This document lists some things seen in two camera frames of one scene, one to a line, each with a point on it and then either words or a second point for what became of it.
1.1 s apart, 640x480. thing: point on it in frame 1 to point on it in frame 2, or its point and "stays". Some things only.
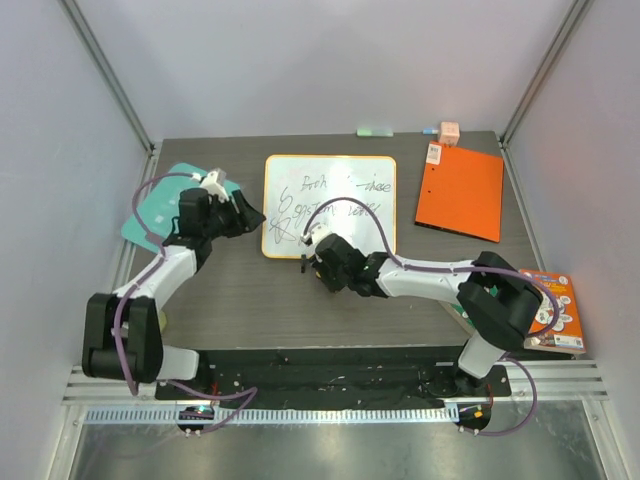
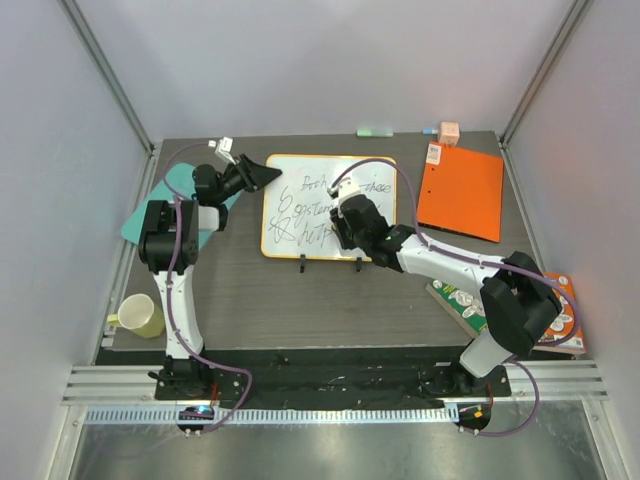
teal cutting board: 163,205 stays
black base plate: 334,378 stays
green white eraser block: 374,132 stays
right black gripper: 310,256 to 347,220
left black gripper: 247,218 to 259,175
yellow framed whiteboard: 292,186 stays
